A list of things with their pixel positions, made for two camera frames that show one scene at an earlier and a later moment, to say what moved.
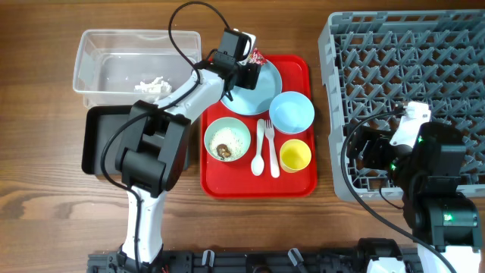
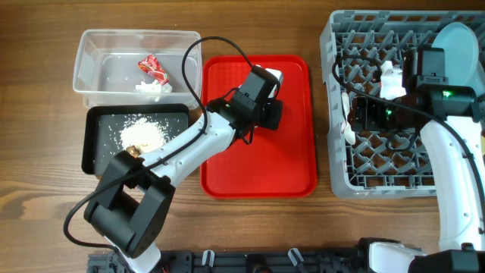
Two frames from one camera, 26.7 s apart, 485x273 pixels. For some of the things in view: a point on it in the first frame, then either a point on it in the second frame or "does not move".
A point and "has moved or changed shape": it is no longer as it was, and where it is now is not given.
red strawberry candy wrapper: (256, 58) -> (151, 65)
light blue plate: (263, 98) has moved or changed shape
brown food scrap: (223, 152) has moved or changed shape
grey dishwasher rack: (374, 63) does not move
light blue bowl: (292, 112) -> (477, 81)
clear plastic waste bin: (109, 64) does not move
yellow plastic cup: (295, 155) -> (483, 145)
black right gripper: (379, 141) -> (364, 115)
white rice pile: (226, 136) has moved or changed shape
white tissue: (158, 86) does not move
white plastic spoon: (258, 164) -> (346, 128)
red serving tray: (267, 155) does not move
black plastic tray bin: (103, 131) does not move
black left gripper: (250, 78) -> (273, 121)
